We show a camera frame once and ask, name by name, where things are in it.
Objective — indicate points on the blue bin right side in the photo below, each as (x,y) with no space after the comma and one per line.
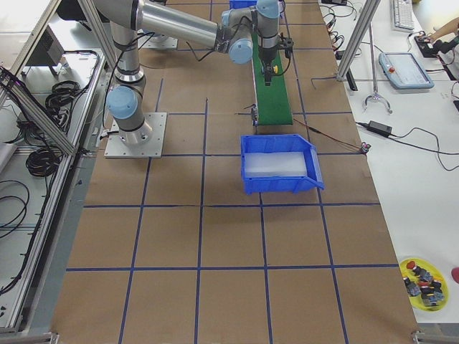
(281,143)

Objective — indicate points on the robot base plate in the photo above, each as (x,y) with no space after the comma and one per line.
(145,142)

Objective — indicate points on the blue bin left side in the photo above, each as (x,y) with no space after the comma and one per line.
(239,4)

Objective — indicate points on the black power adapter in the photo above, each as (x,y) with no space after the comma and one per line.
(379,128)

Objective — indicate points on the green conveyor belt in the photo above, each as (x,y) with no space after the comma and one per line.
(272,106)

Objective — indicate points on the white foam pad right bin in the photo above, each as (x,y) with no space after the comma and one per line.
(284,164)

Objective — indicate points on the blue bin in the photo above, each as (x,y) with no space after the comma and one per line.
(239,4)
(281,143)

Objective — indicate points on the yellow plate of buttons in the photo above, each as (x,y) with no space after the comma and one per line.
(425,285)

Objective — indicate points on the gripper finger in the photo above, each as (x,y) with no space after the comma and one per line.
(268,74)

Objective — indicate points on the white keyboard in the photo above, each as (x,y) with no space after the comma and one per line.
(401,14)

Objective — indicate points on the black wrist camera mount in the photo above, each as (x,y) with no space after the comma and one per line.
(285,44)

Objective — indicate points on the teach pendant tablet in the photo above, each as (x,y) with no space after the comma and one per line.
(404,72)

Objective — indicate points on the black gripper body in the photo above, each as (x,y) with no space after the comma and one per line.
(267,54)

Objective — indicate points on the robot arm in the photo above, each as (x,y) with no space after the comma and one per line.
(239,48)

